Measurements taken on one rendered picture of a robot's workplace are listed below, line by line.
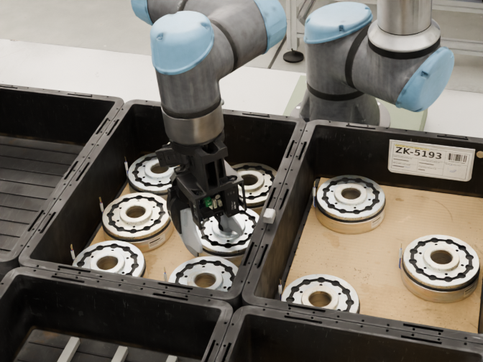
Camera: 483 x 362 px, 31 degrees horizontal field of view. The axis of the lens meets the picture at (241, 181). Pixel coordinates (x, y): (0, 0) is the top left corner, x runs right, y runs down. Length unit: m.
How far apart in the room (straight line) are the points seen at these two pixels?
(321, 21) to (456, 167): 0.36
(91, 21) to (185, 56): 2.74
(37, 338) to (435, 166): 0.63
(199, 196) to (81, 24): 2.68
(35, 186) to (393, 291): 0.60
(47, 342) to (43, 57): 1.01
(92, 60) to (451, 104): 0.80
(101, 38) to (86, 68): 1.62
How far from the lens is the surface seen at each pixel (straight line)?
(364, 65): 1.44
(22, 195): 1.42
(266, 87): 1.84
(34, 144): 1.53
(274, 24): 1.10
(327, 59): 1.49
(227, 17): 1.07
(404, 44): 1.39
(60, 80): 1.96
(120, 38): 3.58
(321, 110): 1.55
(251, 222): 1.25
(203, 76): 1.03
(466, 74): 3.27
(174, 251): 1.26
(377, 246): 1.25
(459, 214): 1.32
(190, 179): 1.12
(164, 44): 1.00
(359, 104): 1.55
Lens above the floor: 1.68
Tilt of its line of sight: 38 degrees down
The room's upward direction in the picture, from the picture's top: 4 degrees counter-clockwise
